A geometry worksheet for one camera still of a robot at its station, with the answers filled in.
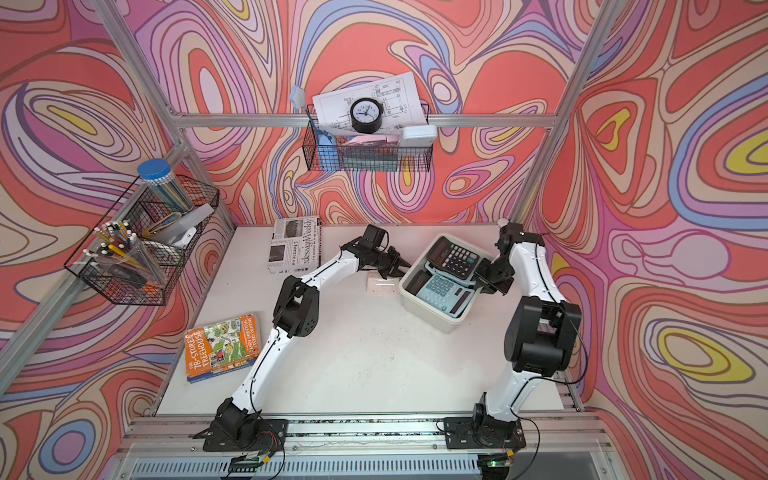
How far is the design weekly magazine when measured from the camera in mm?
1066

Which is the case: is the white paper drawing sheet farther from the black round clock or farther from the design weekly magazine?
the design weekly magazine

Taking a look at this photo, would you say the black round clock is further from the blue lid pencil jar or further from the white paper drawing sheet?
the blue lid pencil jar

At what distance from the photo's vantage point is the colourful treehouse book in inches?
32.4
